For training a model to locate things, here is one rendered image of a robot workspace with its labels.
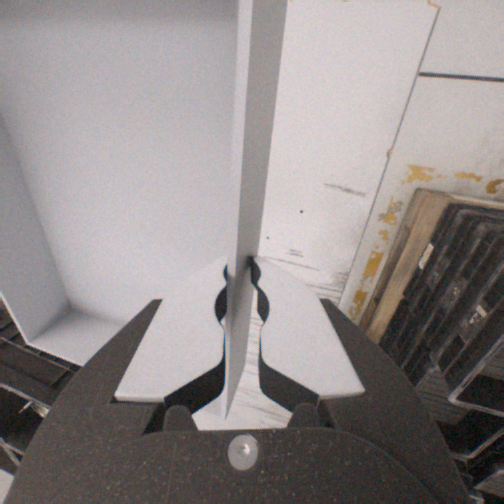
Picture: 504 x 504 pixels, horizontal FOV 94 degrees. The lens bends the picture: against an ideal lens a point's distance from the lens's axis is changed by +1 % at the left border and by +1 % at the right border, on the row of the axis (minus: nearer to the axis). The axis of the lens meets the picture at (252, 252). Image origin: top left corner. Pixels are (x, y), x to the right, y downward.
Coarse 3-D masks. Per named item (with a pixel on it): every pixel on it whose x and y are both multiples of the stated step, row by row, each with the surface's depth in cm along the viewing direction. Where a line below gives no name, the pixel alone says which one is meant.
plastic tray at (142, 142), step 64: (0, 0) 13; (64, 0) 12; (128, 0) 12; (192, 0) 11; (256, 0) 7; (0, 64) 15; (64, 64) 14; (128, 64) 13; (192, 64) 12; (256, 64) 8; (0, 128) 17; (64, 128) 16; (128, 128) 15; (192, 128) 14; (256, 128) 10; (0, 192) 18; (64, 192) 18; (128, 192) 17; (192, 192) 15; (256, 192) 12; (0, 256) 19; (64, 256) 22; (128, 256) 20; (192, 256) 18; (64, 320) 25; (128, 320) 24
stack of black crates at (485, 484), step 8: (488, 448) 89; (480, 456) 91; (488, 456) 88; (496, 456) 86; (472, 464) 94; (480, 464) 91; (488, 464) 88; (496, 464) 84; (472, 472) 94; (480, 472) 90; (488, 472) 86; (496, 472) 83; (472, 480) 91; (480, 480) 88; (488, 480) 86; (496, 480) 101; (480, 488) 106; (488, 488) 104; (496, 488) 103; (488, 496) 105; (496, 496) 105
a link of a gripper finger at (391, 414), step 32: (352, 352) 7; (384, 352) 7; (384, 384) 6; (320, 416) 6; (352, 416) 6; (384, 416) 6; (416, 416) 6; (384, 448) 5; (416, 448) 5; (448, 448) 5; (448, 480) 5
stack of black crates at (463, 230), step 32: (448, 224) 76; (480, 224) 61; (448, 256) 73; (480, 256) 59; (416, 288) 87; (448, 288) 68; (480, 288) 56; (416, 320) 83; (448, 320) 67; (480, 320) 55; (448, 352) 64; (480, 352) 53; (448, 384) 60; (480, 384) 63
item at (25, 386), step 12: (0, 372) 40; (12, 372) 41; (0, 384) 39; (12, 384) 39; (24, 384) 40; (36, 384) 40; (24, 396) 39; (36, 396) 39; (48, 396) 39; (48, 408) 39; (0, 432) 58; (12, 444) 60
